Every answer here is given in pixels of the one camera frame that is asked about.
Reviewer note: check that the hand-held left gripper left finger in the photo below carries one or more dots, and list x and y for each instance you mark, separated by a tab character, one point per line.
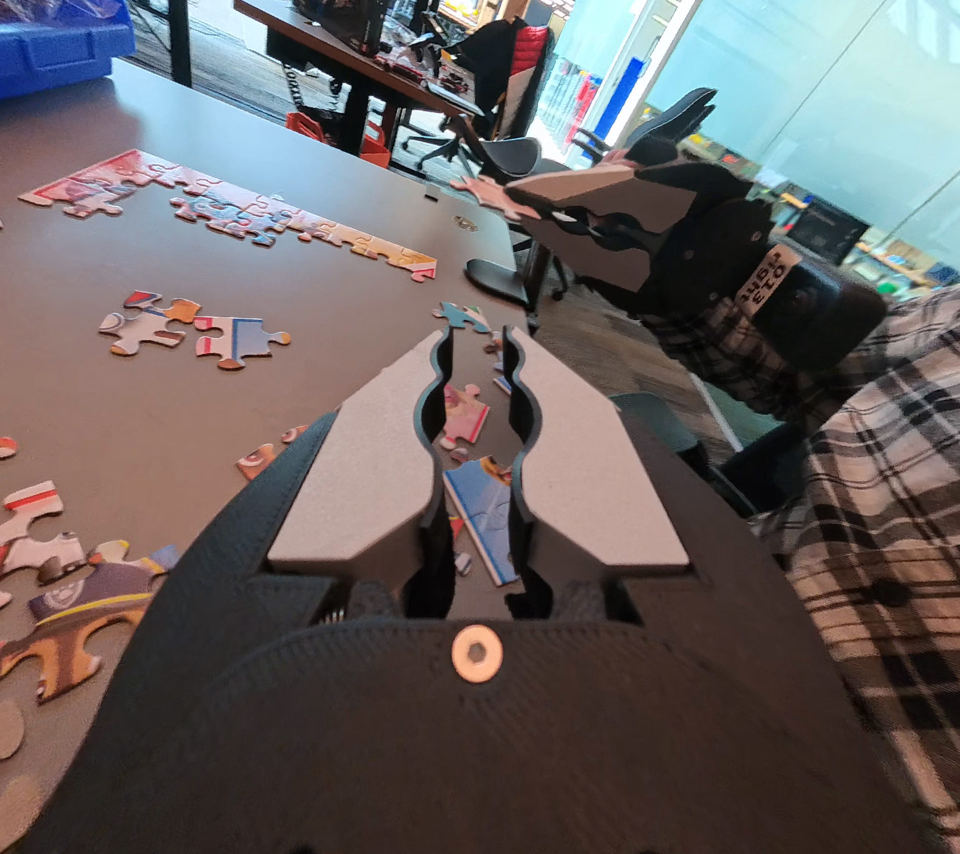
352	487

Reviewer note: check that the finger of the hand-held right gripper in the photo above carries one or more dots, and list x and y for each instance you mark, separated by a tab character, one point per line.
600	191
600	262

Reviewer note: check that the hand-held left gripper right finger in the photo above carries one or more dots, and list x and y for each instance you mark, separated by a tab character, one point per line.
600	487

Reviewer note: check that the pink red collar puzzle piece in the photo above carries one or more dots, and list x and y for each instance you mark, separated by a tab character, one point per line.
484	194

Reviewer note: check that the light blue sky puzzle section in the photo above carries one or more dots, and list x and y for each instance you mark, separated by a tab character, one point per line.
484	517

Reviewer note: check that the pink dog puzzle piece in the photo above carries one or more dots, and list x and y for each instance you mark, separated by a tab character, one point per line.
465	415

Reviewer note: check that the yellow border puzzle section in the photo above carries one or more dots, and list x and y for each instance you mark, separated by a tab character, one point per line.
375	247

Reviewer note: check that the red border dog puzzle section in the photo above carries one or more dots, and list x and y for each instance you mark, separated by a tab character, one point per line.
112	176

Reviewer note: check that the grey desk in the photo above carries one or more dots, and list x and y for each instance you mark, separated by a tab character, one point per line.
337	314

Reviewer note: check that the black mesh office chair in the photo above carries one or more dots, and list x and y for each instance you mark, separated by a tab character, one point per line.
675	116

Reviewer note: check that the black table foot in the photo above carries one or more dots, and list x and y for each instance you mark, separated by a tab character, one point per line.
495	277

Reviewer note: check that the orange tail blue border puzzle piece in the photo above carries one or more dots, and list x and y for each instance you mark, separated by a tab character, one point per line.
495	346

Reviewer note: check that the teal green corner puzzle piece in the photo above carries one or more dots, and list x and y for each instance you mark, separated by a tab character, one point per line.
461	318

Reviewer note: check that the blue white red striped puzzle piece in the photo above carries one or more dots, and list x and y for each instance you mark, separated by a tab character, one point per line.
240	340

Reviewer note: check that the white orange puzzle piece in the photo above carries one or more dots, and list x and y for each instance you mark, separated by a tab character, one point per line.
142	329

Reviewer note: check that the dark wooden table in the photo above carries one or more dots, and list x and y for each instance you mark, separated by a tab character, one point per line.
360	56

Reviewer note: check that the navy uniform dog puzzle piece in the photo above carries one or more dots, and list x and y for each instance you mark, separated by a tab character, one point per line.
82	606

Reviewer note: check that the white dog red striped puzzle piece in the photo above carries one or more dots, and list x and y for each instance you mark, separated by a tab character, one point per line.
6	447

